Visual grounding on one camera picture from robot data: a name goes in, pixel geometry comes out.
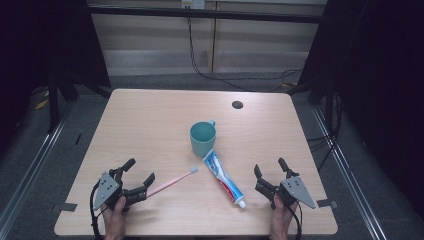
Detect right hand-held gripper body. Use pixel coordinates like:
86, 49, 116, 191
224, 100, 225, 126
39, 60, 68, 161
274, 175, 317, 210

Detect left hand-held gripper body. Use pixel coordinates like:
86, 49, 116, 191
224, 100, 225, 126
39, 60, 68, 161
92, 168, 132, 213

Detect pink toothbrush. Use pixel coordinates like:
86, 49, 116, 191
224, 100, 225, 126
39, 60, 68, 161
146, 166, 199, 198

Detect blue and white toothpaste tube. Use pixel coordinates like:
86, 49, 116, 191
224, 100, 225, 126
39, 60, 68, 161
202, 149, 248, 210

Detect teal plastic cup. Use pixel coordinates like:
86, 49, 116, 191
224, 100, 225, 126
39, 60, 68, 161
189, 120, 217, 158

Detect person's left hand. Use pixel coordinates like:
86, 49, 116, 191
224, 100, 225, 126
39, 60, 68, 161
101, 196, 128, 240

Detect person's right hand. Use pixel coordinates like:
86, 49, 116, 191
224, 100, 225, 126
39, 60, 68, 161
269, 194, 300, 240

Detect grey tape strip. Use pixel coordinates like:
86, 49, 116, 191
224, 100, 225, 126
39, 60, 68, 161
316, 198, 338, 209
59, 202, 78, 213

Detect black metal stand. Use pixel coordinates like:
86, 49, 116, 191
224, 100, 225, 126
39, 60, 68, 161
324, 76, 336, 136
46, 64, 62, 134

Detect yellow floor tape piece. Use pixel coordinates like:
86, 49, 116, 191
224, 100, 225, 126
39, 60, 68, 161
34, 89, 50, 111

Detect dark curtain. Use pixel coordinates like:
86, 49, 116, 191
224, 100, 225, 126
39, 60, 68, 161
0, 0, 112, 158
297, 0, 424, 211

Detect black horizontal bar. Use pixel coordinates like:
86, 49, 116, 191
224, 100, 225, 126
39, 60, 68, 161
88, 4, 326, 24

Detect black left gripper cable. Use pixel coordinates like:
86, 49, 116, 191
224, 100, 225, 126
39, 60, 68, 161
89, 181, 105, 240

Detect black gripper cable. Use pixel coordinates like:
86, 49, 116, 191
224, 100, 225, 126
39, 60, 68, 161
89, 181, 105, 240
286, 201, 303, 240

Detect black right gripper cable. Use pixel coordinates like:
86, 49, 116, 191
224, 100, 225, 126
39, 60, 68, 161
286, 201, 303, 240

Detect black floor cables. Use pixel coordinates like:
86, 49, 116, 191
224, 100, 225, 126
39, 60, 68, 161
306, 93, 345, 173

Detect metal floor rail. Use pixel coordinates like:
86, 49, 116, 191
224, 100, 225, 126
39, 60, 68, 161
0, 99, 74, 234
311, 106, 388, 240

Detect black wall cable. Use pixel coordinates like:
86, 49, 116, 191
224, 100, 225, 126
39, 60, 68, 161
185, 8, 303, 93

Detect white wall socket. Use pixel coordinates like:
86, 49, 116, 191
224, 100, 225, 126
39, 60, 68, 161
180, 0, 206, 10

